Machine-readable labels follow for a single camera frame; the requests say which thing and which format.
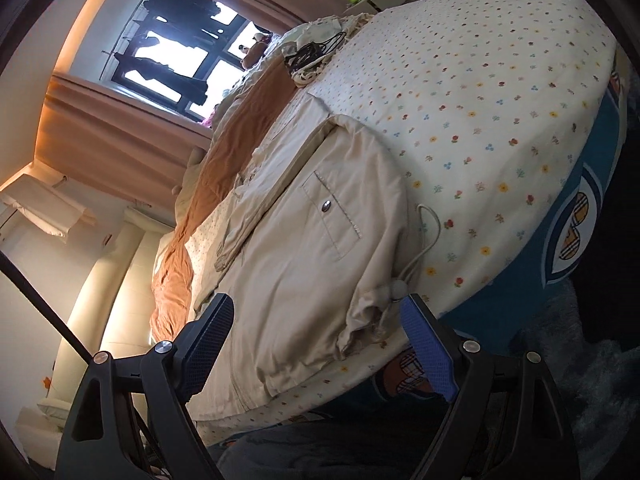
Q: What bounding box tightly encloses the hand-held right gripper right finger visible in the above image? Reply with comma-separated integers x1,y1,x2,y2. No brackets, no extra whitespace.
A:
400,294,582,480

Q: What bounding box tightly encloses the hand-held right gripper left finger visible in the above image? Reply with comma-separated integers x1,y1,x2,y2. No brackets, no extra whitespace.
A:
54,294,235,480

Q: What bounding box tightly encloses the orange blanket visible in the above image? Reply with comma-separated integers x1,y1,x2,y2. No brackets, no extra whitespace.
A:
150,65,301,341

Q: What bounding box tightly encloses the wall air conditioner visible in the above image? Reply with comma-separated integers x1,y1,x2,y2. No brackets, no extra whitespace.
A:
0,175,98,246

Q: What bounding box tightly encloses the grey shaggy rug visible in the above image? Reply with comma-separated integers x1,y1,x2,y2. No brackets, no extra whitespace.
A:
505,275,640,461

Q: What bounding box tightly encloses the brown plush toy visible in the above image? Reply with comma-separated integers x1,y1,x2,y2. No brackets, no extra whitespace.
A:
240,32,272,69

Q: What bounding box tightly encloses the bed with floral sheet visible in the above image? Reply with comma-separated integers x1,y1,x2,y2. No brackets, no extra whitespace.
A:
150,0,632,441

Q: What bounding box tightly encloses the white fringed cloth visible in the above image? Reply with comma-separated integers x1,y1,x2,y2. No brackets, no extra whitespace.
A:
280,12,376,87

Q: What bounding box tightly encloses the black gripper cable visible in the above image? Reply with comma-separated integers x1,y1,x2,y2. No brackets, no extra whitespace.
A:
0,250,151,461

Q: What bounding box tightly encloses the cream padded headboard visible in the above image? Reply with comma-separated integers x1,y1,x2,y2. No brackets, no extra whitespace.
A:
15,205,176,441

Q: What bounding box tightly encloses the crumpled beige quilt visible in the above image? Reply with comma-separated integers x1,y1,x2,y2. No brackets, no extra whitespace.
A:
212,35,296,131

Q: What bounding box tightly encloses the black cable bundle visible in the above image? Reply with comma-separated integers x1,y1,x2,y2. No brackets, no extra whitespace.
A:
285,32,349,72

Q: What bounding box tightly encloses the row of hanging dark clothes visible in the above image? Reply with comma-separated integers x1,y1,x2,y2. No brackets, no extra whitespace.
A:
112,0,237,109

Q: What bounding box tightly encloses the beige jacket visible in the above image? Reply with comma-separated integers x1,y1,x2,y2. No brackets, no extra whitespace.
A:
192,95,442,423

